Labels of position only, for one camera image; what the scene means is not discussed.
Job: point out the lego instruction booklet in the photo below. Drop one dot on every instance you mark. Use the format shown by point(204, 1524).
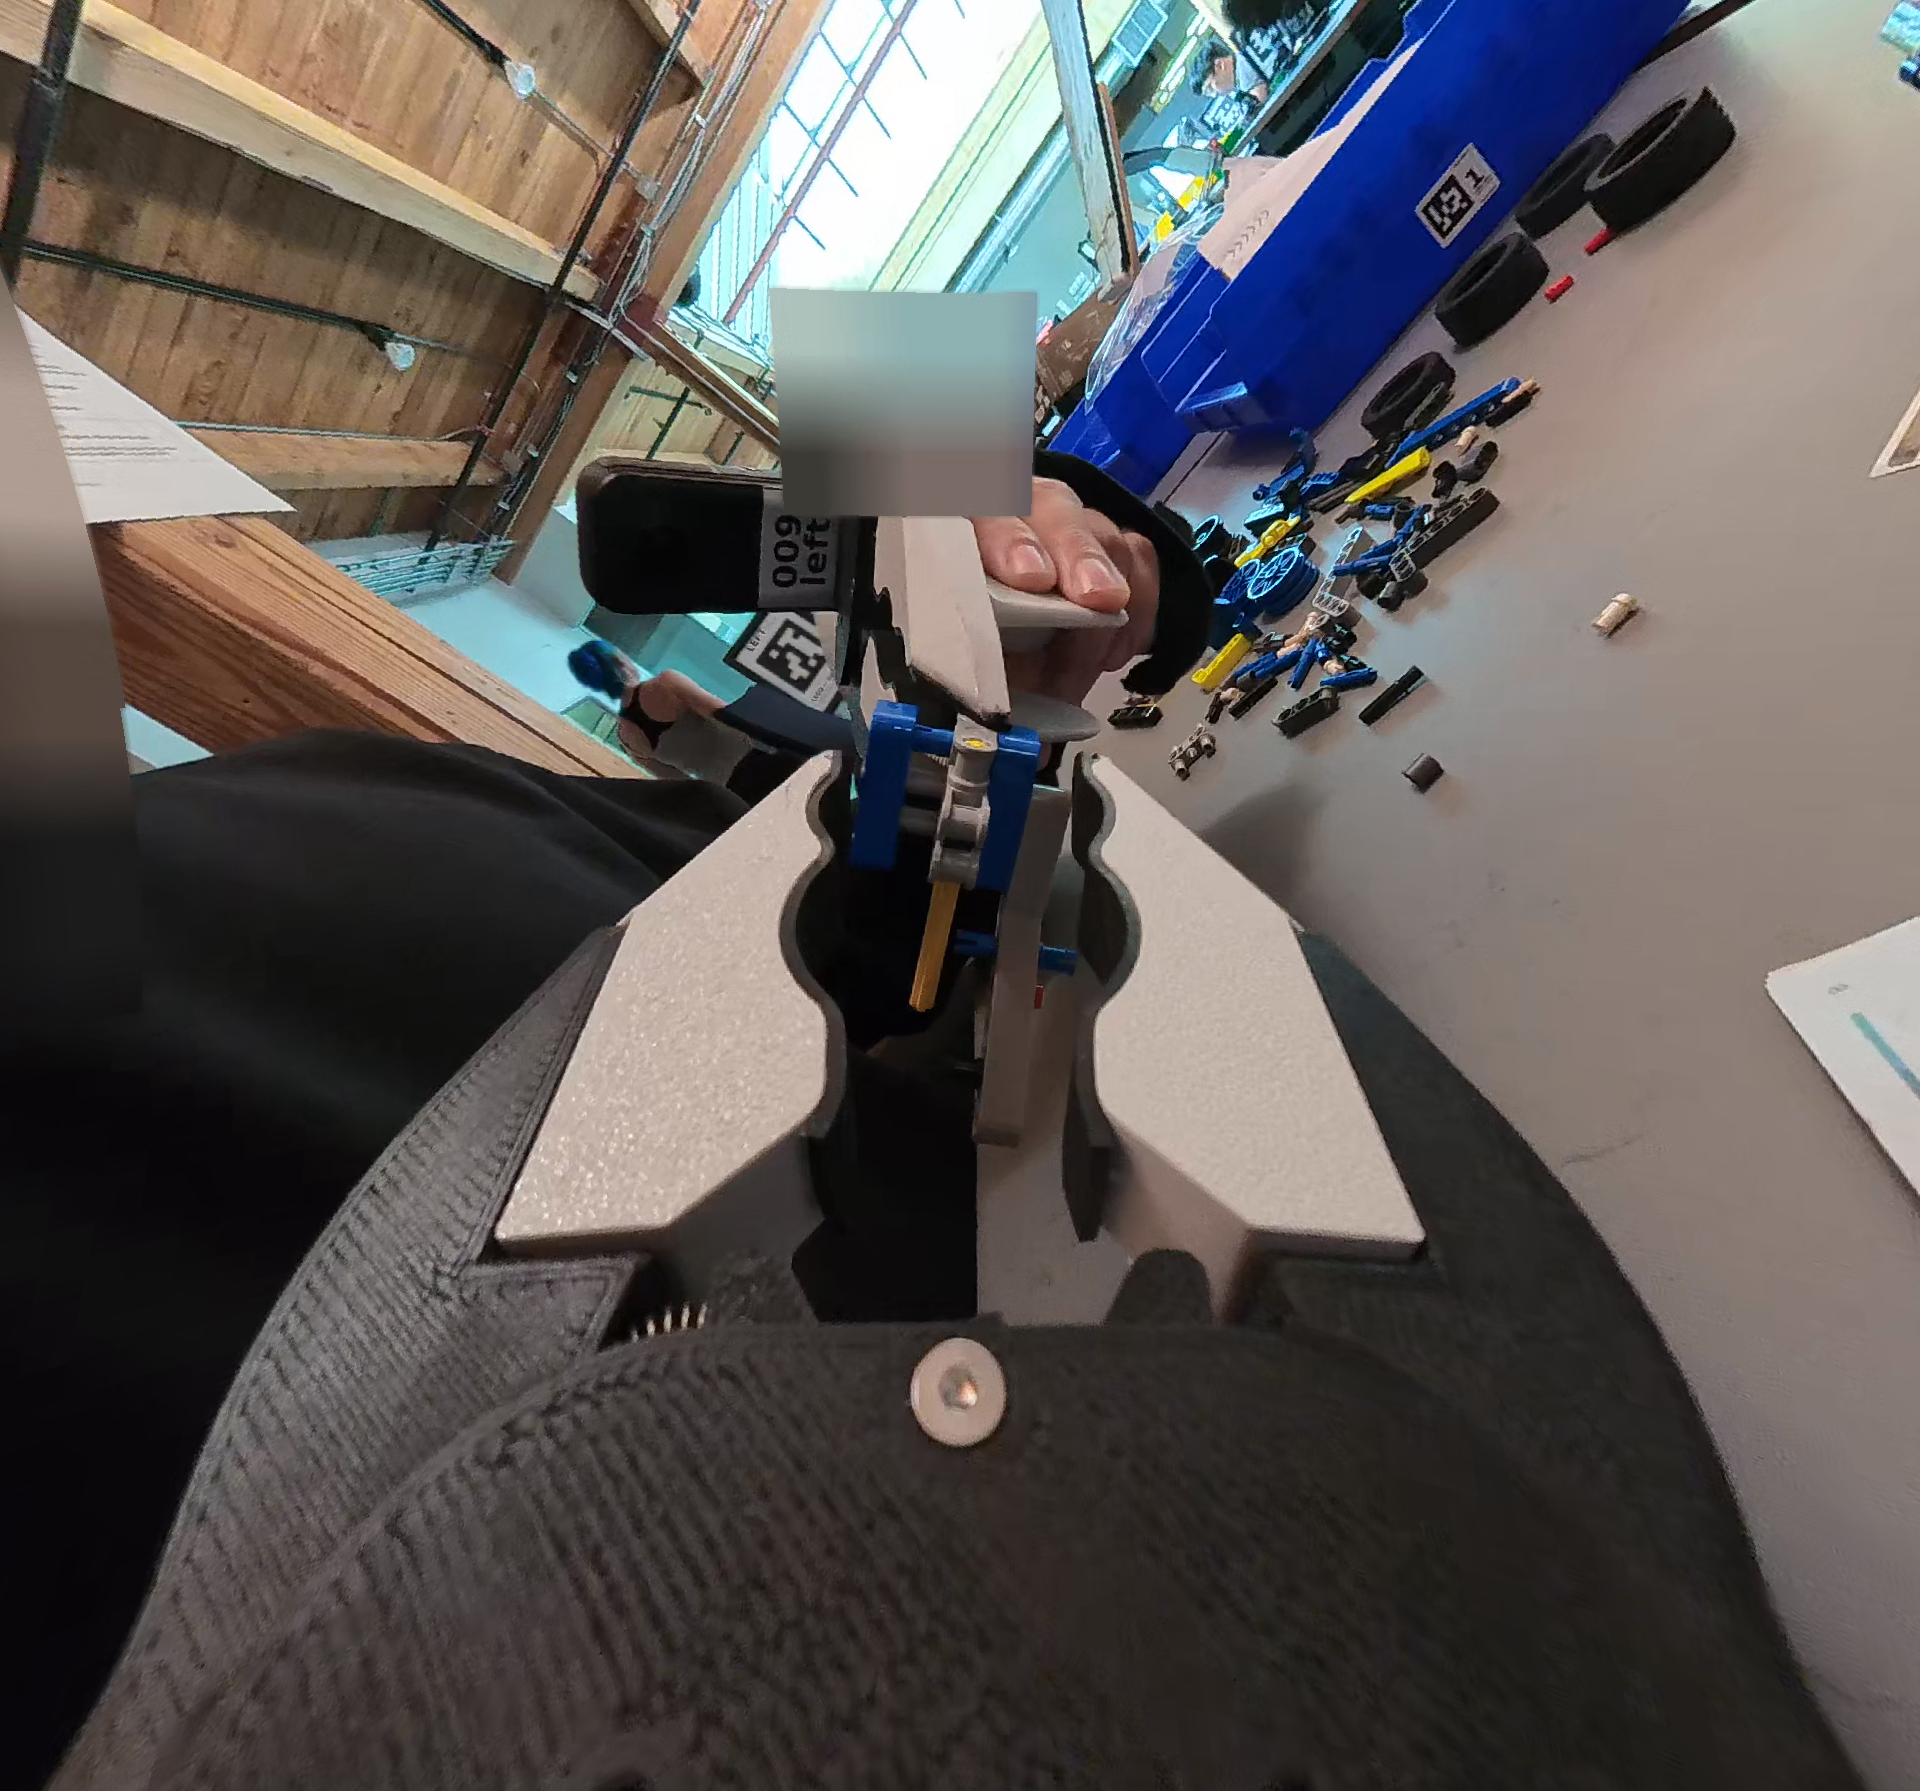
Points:
point(1861, 1058)

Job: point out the blue plastic bin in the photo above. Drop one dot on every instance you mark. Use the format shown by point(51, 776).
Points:
point(1349, 217)

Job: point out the black lego beam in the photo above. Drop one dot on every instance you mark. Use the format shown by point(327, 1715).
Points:
point(1395, 693)

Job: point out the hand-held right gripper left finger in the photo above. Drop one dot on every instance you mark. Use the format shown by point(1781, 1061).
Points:
point(676, 1072)

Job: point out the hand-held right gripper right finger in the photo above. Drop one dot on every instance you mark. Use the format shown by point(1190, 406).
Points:
point(1246, 1072)

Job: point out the black rubber lego tire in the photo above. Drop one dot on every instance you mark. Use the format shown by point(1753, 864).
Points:
point(1490, 288)
point(1658, 155)
point(1407, 397)
point(1568, 186)

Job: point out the grey and blue lego assembly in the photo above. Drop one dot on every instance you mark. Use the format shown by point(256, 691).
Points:
point(885, 772)

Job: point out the pile of lego pieces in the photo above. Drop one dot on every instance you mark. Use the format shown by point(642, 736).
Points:
point(1275, 576)

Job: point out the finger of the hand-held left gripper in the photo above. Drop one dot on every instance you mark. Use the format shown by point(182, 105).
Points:
point(946, 591)

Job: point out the white printed paper sheet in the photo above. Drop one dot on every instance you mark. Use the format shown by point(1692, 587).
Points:
point(134, 442)

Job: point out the white lego pin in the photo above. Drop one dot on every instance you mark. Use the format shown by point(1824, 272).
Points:
point(1615, 611)

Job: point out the person's black sweater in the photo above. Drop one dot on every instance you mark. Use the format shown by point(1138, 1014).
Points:
point(300, 921)

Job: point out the person's left hand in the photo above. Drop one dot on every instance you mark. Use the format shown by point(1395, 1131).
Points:
point(1073, 562)

